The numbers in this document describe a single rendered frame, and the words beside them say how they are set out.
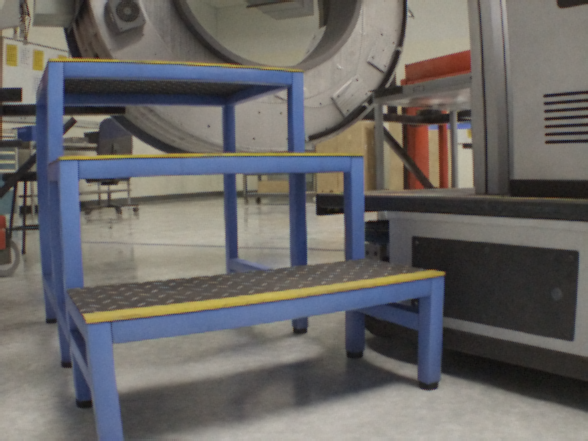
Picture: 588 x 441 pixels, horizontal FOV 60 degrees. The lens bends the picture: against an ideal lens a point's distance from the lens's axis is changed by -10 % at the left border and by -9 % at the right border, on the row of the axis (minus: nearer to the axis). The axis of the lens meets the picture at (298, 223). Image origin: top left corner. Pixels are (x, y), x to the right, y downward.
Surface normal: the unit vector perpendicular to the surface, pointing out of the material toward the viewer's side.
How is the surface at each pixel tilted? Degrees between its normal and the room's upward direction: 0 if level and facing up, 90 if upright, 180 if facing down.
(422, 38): 90
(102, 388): 90
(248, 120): 90
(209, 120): 90
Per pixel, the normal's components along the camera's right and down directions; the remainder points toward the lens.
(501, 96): 0.61, 0.05
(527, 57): -0.79, 0.07
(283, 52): -0.36, 0.08
